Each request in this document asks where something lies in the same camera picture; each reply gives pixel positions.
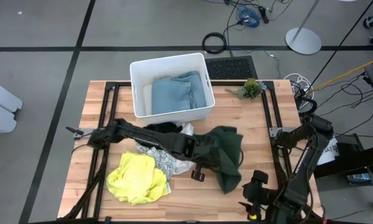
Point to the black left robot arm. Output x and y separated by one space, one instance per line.
142 137

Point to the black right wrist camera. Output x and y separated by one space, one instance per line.
260 176

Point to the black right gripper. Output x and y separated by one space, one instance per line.
257 194

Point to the black power adapter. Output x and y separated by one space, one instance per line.
264 15

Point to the grey round-base lamp stand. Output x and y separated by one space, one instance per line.
303 41

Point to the light blue denim jeans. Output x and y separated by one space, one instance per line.
173 96

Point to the black equipment cart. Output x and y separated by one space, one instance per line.
360 158

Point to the black grid floor mat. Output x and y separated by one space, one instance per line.
231 68

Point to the blue flat box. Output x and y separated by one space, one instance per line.
359 180

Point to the yellow shirt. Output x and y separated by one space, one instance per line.
133 180

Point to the dark green sweatshirt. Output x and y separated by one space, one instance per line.
229 161

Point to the black aluminium table frame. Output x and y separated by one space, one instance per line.
223 83

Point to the white patterned shirt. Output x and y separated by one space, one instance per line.
161 160

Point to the small artificial green plant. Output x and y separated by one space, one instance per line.
251 88

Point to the black garment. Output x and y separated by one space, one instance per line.
164 127

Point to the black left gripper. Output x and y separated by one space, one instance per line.
201 151

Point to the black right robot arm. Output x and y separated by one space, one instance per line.
301 183

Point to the white printed box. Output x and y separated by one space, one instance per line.
331 152

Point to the white perforated plastic basket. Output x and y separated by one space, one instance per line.
142 71

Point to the yellow pole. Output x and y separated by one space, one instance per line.
345 74

